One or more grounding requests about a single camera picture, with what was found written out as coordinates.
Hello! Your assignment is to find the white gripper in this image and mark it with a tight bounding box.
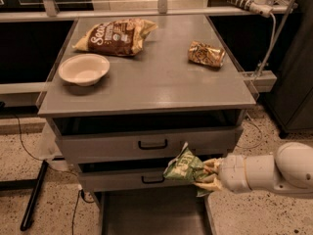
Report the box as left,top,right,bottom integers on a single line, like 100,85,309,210
195,154,250,193

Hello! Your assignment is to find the green jalapeno chip bag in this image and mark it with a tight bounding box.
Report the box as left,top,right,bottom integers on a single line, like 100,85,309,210
163,143,214,197

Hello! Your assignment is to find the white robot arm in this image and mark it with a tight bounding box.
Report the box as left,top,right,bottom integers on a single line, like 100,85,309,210
195,142,313,199

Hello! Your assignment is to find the bottom grey drawer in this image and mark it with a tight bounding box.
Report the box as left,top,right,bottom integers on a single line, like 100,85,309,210
100,185,213,235

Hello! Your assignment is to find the grey drawer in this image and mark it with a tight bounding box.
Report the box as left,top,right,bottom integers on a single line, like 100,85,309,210
100,185,213,235
50,110,244,165
78,158,191,192

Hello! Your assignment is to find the grey drawer cabinet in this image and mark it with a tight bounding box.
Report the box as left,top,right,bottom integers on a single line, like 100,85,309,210
36,14,257,235

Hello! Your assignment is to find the top grey drawer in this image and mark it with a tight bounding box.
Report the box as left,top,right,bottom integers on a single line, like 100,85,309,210
50,110,244,165

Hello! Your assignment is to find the middle grey drawer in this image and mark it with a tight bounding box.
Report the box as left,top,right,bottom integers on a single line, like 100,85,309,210
78,158,191,192

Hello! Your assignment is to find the small gold snack bag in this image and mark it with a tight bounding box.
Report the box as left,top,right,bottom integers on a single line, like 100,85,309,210
188,41,225,68

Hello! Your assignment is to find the brown tortilla chip bag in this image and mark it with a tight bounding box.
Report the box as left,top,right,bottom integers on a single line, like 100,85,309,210
73,18,157,57

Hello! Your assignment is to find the dark cabinet at right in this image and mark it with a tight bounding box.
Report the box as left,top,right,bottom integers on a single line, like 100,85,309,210
264,0,313,139

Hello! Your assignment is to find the white paper bowl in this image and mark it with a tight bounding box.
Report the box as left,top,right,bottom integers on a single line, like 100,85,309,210
59,54,110,86

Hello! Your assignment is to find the black metal stand leg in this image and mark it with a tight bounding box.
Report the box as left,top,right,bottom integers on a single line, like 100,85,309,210
20,161,48,231

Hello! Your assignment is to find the white power strip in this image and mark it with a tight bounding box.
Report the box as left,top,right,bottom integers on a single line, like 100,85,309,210
226,0,273,18

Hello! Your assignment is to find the black floor cable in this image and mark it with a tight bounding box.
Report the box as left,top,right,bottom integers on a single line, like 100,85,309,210
9,113,77,176

